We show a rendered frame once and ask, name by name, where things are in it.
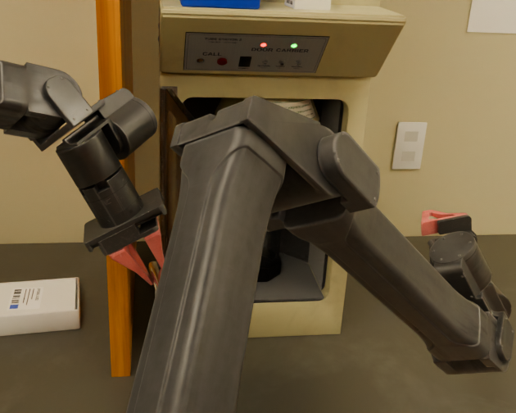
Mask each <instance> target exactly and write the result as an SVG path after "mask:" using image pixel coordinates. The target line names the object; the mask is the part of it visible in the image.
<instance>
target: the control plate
mask: <svg viewBox="0 0 516 413"><path fill-rule="evenodd" d="M328 40H329V36H303V35H276V34H226V33H200V32H186V34H185V47H184V59H183V70H219V71H255V72H292V73H315V72H316V71H317V68H318V66H319V63H320V60H321V58H322V56H323V54H324V50H325V48H326V46H327V43H328ZM260 43H267V46H266V47H264V48H262V47H261V46H260ZM292 43H297V44H298V46H297V48H291V47H290V45H291V44H292ZM240 57H251V64H250V67H241V66H238V64H239V60H240ZM198 58H202V59H204V62H202V63H199V62H197V59H198ZM220 58H225V59H227V64H225V65H223V66H221V65H219V64H218V63H217V60H218V59H220ZM264 59H266V60H268V63H267V64H266V65H264V63H262V60H264ZM280 60H284V61H285V63H283V65H281V64H280V63H278V62H279V61H280ZM298 60H300V61H301V64H300V65H299V66H298V65H297V64H296V61H298Z"/></svg>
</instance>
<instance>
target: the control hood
mask: <svg viewBox="0 0 516 413"><path fill-rule="evenodd" d="M405 23H406V18H405V16H403V15H401V14H398V13H396V12H394V11H389V10H387V9H384V8H382V7H371V6H350V5H331V7H330V10H302V9H293V8H291V7H288V6H286V5H284V2H260V8H259V9H257V10H256V9H233V8H212V7H183V6H182V5H181V3H180V1H179V0H160V22H159V24H158V28H159V29H160V71H162V73H189V74H226V75H301V76H339V77H375V76H376V75H377V74H378V72H379V71H380V69H381V67H382V65H383V63H384V62H385V60H386V58H387V56H388V54H389V52H390V51H391V49H392V47H393V45H394V43H395V42H396V40H397V38H398V36H399V35H400V33H401V31H402V29H403V28H404V26H405ZM186 32H200V33H226V34H276V35H303V36H329V40H328V43H327V46H326V48H325V50H324V54H323V56H322V58H321V60H320V63H319V66H318V68H317V71H316V72H315V73H292V72H255V71H219V70H183V59H184V47H185V34H186Z"/></svg>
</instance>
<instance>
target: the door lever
mask: <svg viewBox="0 0 516 413"><path fill-rule="evenodd" d="M148 269H149V273H150V276H151V278H152V282H153V284H154V287H155V296H156V290H157V287H158V284H159V280H160V277H161V271H162V269H161V267H160V266H159V264H158V262H157V261H152V262H150V263H149V266H148Z"/></svg>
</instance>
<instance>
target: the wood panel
mask: <svg viewBox="0 0 516 413"><path fill-rule="evenodd" d="M96 18H97V56H98V75H99V95H100V100H101V99H103V98H106V97H107V96H109V95H111V94H113V93H114V92H115V91H116V90H120V89H122V88H125V89H128V90H129V91H130V92H131V93H132V94H133V95H134V91H133V53H132V16H131V0H96ZM119 161H120V164H121V165H122V166H123V168H124V170H125V172H126V174H127V176H128V177H129V179H130V181H131V182H132V184H133V186H134V187H135V164H134V152H132V153H131V154H130V155H129V156H128V157H126V158H125V159H124V160H119ZM106 268H107V287H108V306H109V326H110V345H111V377H122V376H130V371H131V351H132V333H133V315H134V280H135V272H134V271H132V270H130V269H128V268H127V267H125V266H123V265H121V264H120V263H118V262H116V261H113V260H112V259H111V258H110V257H109V255H108V256H106Z"/></svg>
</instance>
